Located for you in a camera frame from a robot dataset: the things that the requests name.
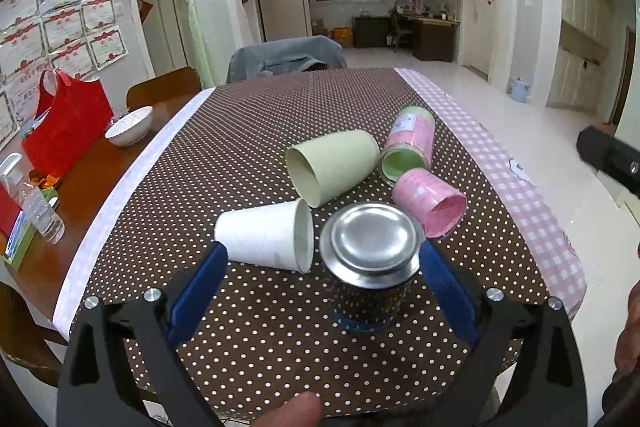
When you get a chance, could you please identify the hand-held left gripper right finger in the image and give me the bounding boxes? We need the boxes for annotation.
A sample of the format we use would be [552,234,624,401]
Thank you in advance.
[417,239,588,427]

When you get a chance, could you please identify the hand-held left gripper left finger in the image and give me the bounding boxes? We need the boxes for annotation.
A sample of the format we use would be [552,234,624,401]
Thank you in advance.
[56,239,231,427]

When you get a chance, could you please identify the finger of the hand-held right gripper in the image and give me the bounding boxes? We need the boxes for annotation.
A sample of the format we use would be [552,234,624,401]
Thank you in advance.
[576,125,640,198]

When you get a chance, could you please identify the white paper cup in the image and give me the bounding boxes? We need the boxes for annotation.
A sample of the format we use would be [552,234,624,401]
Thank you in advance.
[214,198,315,275]

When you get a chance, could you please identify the pink and green labelled cup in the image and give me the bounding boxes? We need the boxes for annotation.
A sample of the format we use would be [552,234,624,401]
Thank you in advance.
[377,105,435,185]

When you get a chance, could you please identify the light green cup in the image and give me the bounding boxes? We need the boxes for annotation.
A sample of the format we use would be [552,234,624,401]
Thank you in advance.
[286,129,381,208]

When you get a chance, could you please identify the person's left hand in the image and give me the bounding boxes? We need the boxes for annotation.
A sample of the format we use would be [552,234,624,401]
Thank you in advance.
[260,391,322,427]

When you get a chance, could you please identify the person's right hand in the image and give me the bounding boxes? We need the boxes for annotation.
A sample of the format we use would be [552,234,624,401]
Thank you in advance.
[614,282,640,374]

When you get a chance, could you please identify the metal tin can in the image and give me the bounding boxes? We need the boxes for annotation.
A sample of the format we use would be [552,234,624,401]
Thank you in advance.
[319,202,421,333]

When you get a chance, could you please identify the pink checked cloth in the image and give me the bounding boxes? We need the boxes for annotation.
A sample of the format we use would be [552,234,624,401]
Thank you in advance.
[395,67,588,323]

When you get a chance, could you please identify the light blue bucket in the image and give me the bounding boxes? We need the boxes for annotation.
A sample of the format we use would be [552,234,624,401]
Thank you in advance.
[509,77,531,102]

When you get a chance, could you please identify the white cloth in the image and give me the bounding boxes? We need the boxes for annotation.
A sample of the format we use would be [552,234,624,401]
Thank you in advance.
[54,87,216,343]

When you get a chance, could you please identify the clear plastic bottle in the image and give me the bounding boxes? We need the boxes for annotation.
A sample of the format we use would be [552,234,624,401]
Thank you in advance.
[0,154,66,244]

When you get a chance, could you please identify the wooden chair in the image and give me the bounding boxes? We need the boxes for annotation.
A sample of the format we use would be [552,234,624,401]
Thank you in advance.
[126,67,203,110]
[0,282,68,383]

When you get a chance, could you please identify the green box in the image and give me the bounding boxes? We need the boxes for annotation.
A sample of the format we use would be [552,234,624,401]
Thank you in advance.
[0,187,61,270]

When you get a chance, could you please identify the white bowl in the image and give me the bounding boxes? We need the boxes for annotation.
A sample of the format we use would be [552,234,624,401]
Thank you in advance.
[104,106,154,148]

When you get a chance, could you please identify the white door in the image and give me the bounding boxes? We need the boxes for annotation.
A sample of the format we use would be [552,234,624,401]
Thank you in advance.
[460,0,496,78]

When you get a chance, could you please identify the brown polka dot tablecloth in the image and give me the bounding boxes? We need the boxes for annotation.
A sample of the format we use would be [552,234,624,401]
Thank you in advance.
[82,68,551,423]

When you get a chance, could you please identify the dark wooden desk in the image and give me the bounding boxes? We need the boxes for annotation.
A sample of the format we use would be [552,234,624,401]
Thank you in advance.
[352,14,461,62]

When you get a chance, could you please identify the red bag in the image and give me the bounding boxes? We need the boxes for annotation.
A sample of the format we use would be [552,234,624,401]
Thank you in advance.
[22,69,115,178]

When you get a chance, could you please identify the desk chair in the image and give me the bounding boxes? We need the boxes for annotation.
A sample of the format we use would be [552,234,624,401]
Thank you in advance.
[390,9,413,52]

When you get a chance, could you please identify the grey jacket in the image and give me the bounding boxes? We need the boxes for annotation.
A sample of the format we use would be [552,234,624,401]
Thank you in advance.
[226,36,347,84]

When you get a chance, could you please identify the white refrigerator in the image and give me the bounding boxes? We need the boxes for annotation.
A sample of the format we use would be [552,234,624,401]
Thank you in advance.
[253,0,313,42]

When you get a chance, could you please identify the cream wall cabinets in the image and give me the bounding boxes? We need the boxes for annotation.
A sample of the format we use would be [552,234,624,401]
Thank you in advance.
[542,0,616,115]

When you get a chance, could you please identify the group of wall certificates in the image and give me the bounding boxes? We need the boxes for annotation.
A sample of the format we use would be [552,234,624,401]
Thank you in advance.
[0,0,128,148]

